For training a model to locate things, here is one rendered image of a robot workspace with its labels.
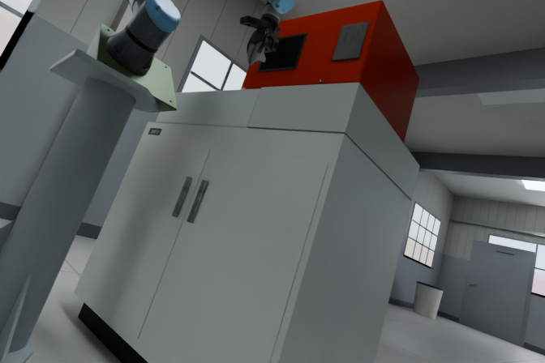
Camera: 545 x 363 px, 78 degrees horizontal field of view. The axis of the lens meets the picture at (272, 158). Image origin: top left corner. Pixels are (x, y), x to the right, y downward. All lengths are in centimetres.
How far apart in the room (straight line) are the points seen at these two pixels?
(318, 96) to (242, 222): 41
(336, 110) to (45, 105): 283
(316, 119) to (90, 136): 67
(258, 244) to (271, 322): 19
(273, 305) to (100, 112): 75
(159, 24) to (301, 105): 50
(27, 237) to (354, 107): 95
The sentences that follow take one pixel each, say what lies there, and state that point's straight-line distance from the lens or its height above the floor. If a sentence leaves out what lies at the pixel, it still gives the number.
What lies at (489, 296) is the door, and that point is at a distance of 1046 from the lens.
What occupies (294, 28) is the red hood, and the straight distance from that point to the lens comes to 219.
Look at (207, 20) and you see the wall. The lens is 421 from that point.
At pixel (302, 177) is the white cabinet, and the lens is 88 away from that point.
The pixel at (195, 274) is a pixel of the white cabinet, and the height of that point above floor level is 35.
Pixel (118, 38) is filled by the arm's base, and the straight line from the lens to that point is 123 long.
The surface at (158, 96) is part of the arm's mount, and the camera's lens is 121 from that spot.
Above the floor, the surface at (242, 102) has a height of 91.
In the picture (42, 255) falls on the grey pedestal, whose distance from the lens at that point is 116.
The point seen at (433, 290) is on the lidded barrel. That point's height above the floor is 56.
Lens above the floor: 51
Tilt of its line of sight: 13 degrees up
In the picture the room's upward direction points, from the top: 19 degrees clockwise
